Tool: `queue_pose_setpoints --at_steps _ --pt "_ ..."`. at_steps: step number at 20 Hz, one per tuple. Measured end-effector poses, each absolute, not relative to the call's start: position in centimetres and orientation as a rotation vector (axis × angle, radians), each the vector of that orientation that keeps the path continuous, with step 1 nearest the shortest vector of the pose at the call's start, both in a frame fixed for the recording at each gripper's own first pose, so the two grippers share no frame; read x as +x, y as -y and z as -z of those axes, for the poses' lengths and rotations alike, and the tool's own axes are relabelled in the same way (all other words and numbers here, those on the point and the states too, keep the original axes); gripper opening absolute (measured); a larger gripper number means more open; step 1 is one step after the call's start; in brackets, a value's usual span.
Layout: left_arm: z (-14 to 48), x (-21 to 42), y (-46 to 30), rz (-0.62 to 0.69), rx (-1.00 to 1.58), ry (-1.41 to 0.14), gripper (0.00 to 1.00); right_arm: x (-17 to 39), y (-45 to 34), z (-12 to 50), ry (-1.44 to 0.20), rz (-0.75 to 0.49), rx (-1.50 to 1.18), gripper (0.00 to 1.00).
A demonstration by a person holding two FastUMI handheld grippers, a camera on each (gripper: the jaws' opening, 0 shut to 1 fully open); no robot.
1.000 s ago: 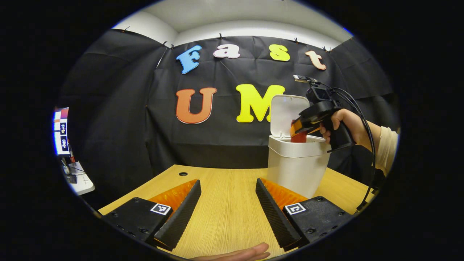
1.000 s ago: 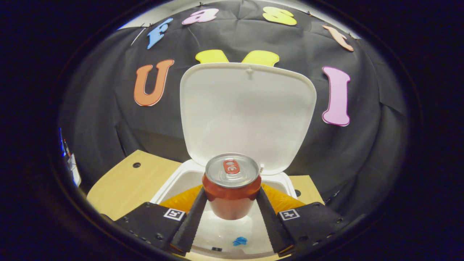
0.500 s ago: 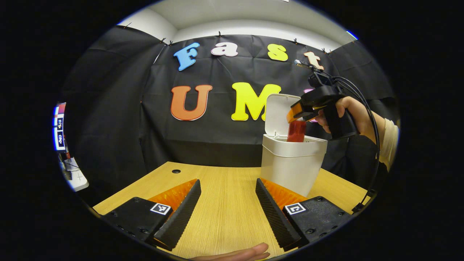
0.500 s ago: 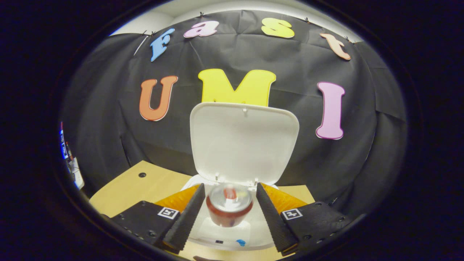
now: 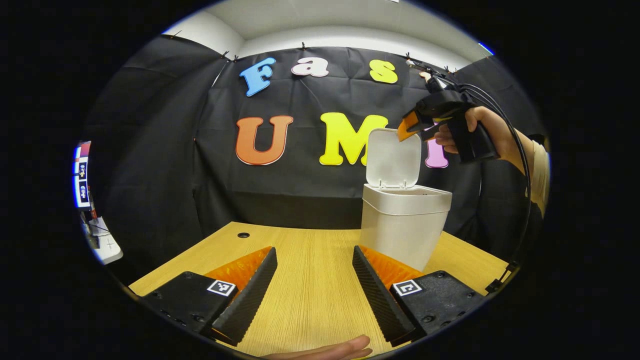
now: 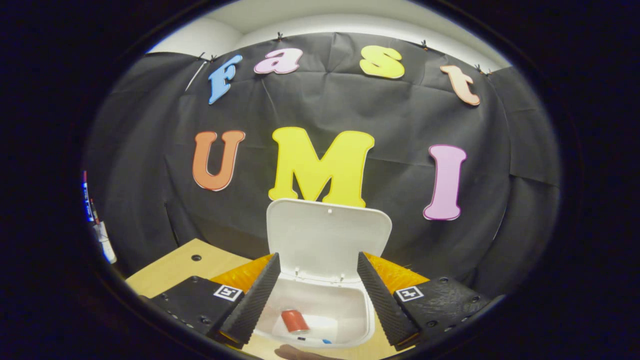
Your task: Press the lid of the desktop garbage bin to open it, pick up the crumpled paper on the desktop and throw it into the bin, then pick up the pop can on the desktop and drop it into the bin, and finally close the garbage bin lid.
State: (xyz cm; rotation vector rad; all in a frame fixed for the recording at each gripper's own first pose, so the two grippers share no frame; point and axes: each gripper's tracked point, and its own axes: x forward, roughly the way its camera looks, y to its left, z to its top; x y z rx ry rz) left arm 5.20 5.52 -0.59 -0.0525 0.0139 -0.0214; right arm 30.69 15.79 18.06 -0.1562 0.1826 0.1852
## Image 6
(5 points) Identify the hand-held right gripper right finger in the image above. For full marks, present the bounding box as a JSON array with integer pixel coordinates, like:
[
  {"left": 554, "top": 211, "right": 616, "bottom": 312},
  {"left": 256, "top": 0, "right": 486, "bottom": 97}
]
[{"left": 356, "top": 251, "right": 501, "bottom": 352}]

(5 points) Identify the wooden desktop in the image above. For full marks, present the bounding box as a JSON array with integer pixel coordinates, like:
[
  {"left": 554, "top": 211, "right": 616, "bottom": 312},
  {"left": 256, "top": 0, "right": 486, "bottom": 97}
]
[{"left": 125, "top": 238, "right": 416, "bottom": 360}]

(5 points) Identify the white side table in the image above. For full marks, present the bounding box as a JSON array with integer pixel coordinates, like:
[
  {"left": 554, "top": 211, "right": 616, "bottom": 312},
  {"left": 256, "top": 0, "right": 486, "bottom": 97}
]
[{"left": 95, "top": 222, "right": 117, "bottom": 264}]

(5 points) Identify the white desktop garbage bin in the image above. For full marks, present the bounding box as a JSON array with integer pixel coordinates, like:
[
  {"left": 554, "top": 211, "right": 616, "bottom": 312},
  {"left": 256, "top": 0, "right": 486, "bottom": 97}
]
[{"left": 252, "top": 198, "right": 393, "bottom": 349}]

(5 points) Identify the red pop can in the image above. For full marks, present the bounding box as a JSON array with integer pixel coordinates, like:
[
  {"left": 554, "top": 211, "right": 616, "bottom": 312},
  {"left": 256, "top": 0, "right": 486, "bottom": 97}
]
[{"left": 281, "top": 309, "right": 311, "bottom": 334}]

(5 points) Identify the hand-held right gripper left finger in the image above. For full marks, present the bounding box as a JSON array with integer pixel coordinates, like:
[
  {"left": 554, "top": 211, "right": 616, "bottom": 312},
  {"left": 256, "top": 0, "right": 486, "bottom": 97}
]
[{"left": 150, "top": 252, "right": 282, "bottom": 350}]

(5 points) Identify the black backdrop cloth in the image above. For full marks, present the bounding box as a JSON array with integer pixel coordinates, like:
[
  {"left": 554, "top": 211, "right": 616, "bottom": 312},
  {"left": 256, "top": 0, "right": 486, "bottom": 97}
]
[{"left": 82, "top": 32, "right": 562, "bottom": 301}]

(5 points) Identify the computer monitor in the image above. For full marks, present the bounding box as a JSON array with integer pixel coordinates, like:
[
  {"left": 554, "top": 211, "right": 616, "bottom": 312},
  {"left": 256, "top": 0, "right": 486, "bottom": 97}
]
[{"left": 82, "top": 170, "right": 94, "bottom": 223}]

